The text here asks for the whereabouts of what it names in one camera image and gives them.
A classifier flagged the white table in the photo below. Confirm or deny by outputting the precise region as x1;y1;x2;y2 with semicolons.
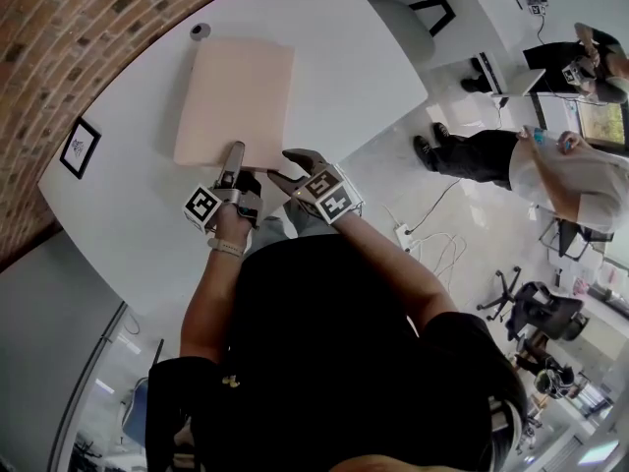
36;0;429;317

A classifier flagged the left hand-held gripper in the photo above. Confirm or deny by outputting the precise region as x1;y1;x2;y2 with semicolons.
182;140;264;236

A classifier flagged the black office swivel chair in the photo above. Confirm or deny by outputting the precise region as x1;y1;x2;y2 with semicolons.
478;265;590;342

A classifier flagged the blue water bottle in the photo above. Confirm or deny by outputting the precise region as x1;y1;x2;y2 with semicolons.
522;125;562;148

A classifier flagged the person's right leg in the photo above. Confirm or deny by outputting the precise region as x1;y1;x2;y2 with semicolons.
284;197;341;240

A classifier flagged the white floor cable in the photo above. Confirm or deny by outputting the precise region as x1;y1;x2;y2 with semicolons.
411;232;469;280

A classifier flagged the beige cardboard sheet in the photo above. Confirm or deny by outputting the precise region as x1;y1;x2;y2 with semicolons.
172;37;297;172

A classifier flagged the grey head strap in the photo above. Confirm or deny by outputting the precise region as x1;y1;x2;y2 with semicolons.
486;393;530;462

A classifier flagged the person's black shirt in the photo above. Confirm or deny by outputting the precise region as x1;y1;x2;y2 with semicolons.
144;233;530;472

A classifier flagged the person's left forearm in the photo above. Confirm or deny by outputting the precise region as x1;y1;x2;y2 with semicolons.
179;251;246;364

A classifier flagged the person's left hand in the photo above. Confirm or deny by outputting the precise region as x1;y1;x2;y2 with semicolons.
213;203;257;248

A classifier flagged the beige wristwatch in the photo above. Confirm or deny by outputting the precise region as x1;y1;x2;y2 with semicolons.
206;236;247;261

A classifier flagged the black framed sign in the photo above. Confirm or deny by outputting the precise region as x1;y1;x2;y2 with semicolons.
59;117;103;181

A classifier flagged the person's right forearm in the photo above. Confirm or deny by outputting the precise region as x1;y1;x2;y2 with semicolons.
337;211;461;337

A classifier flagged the black floor cable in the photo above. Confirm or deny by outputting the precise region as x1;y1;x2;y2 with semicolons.
409;176;462;231

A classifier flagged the white power strip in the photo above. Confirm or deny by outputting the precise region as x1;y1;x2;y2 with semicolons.
394;222;415;254

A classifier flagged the black mesh chair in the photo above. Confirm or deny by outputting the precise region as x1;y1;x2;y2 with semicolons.
539;215;616;261

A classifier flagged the grey partition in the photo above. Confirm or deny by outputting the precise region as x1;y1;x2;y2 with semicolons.
0;228;131;472

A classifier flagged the grey chair with black legs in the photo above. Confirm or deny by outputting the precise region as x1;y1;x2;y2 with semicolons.
360;0;457;69

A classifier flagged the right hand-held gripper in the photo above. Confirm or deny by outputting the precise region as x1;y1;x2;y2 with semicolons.
266;147;366;227

